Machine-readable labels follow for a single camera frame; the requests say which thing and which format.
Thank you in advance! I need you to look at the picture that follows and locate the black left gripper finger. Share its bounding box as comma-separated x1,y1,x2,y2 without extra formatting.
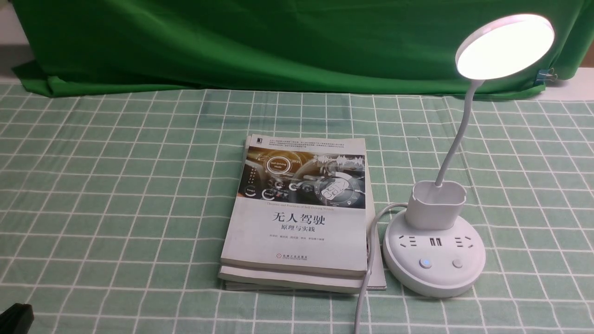
0,303,34,334

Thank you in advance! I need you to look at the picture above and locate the white desk lamp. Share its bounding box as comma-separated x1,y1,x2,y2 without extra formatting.
382,13,555,298

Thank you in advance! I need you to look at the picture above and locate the green checkered tablecloth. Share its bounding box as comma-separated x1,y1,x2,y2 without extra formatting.
0,84,594,334

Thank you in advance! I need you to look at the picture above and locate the green backdrop cloth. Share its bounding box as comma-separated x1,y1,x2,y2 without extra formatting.
12,0,593,99

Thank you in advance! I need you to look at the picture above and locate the top white self-driving book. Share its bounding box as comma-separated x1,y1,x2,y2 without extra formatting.
220,135,368,278

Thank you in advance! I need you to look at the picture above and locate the blue binder clip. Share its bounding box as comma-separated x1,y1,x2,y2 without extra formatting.
534,68,558,85

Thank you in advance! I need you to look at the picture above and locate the white power cable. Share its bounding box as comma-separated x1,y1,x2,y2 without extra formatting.
354,202,409,334

